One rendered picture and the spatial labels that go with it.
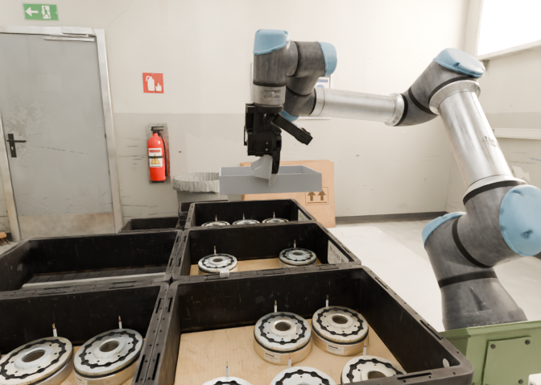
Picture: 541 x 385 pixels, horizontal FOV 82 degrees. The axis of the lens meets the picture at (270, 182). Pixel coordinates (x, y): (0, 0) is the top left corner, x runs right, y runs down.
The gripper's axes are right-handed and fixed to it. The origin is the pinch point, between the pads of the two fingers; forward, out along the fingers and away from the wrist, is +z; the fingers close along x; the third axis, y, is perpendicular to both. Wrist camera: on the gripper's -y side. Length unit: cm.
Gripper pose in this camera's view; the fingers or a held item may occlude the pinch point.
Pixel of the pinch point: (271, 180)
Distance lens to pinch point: 81.5
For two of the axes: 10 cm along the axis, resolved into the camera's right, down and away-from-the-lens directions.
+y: -9.8, 0.4, -2.1
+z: -0.6, 8.9, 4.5
